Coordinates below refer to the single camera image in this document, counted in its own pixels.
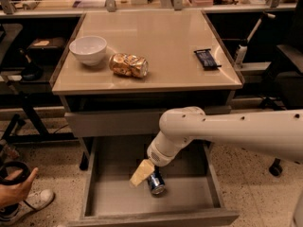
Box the blue pepsi can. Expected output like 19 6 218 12
147 170 166 195

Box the crushed gold can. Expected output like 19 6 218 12
109 53 149 79

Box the grey drawer cabinet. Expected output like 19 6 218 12
52 9 243 167

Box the white sneaker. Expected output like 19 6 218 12
0 189 55 227

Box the white ceramic bowl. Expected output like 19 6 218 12
69 36 107 66

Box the black office chair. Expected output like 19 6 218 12
258 0 303 178

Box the black box with label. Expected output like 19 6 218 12
27 37 66 60

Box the person's hand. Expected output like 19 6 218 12
0 167 39 208

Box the black ring controller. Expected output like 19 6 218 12
0 161 30 185

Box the dark blue snack bar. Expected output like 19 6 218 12
194 48 221 70

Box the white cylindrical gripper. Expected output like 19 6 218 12
130 131 187 187

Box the closed grey top drawer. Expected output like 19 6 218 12
64 105 232 139

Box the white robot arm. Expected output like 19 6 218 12
130 107 303 186

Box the open grey middle drawer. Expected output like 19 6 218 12
68 135 239 227

